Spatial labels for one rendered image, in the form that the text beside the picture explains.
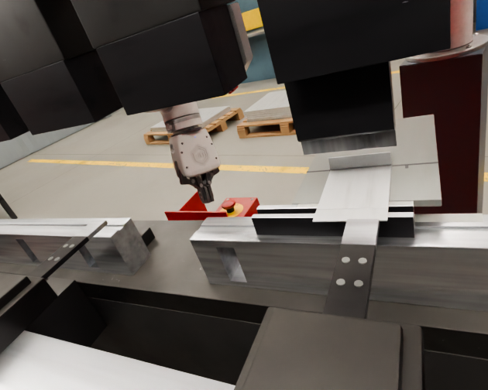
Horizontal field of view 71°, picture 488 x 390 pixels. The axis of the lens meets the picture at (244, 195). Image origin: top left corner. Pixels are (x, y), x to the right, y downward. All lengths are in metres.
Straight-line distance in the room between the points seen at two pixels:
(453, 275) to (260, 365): 0.26
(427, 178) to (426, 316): 0.17
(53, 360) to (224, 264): 0.25
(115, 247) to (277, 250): 0.32
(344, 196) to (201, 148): 0.42
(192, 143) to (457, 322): 0.58
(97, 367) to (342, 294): 0.25
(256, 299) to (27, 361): 0.29
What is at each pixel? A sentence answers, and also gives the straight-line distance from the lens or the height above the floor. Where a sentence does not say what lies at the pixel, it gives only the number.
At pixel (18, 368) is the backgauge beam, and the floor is 0.98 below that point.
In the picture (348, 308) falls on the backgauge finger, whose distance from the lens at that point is 0.32.
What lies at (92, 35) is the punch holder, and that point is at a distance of 0.45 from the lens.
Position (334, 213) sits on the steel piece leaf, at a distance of 0.43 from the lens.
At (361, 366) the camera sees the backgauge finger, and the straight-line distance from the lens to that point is 0.25.
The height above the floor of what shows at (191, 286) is 0.87.
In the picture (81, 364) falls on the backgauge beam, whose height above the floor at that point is 0.98.
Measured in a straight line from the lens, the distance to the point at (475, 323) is 0.48.
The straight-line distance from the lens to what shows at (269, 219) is 0.46.
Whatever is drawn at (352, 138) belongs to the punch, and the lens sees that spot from 0.39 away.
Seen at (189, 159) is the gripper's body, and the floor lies 0.99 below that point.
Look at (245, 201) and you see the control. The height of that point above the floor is 0.78.
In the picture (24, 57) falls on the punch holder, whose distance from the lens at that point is 0.54.
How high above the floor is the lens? 1.25
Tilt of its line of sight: 28 degrees down
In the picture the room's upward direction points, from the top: 19 degrees counter-clockwise
